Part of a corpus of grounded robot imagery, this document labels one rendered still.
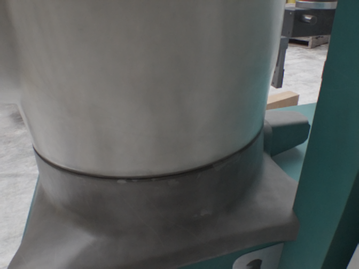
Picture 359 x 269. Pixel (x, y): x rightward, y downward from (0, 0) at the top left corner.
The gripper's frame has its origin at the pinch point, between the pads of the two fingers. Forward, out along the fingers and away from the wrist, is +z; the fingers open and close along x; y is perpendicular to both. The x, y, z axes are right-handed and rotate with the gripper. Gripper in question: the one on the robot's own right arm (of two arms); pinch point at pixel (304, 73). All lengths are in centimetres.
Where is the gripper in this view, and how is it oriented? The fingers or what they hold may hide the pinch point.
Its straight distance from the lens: 64.2
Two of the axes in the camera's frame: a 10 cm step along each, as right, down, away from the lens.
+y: 2.7, 4.7, -8.4
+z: 0.3, 8.7, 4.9
